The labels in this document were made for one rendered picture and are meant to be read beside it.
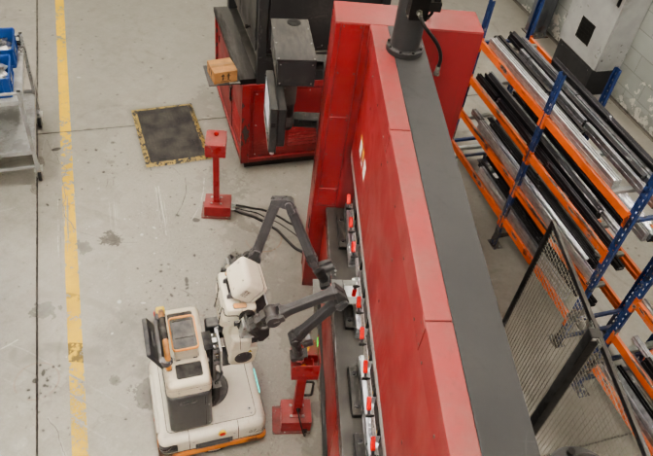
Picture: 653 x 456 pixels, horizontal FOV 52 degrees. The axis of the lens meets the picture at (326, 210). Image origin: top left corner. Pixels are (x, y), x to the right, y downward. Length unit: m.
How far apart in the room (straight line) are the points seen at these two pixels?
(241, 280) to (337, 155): 1.24
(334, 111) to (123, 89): 3.55
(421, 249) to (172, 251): 3.30
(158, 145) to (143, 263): 1.46
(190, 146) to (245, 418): 3.01
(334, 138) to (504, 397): 2.46
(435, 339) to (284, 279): 3.16
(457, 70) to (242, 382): 2.37
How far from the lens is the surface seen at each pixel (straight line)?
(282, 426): 4.55
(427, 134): 3.08
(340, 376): 3.83
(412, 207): 2.69
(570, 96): 5.36
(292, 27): 4.44
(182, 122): 6.76
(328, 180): 4.51
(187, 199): 5.95
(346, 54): 3.94
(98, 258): 5.56
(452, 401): 2.17
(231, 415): 4.35
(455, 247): 2.58
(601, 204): 5.05
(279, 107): 4.34
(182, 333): 3.92
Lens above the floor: 4.10
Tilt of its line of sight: 44 degrees down
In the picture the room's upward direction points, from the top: 9 degrees clockwise
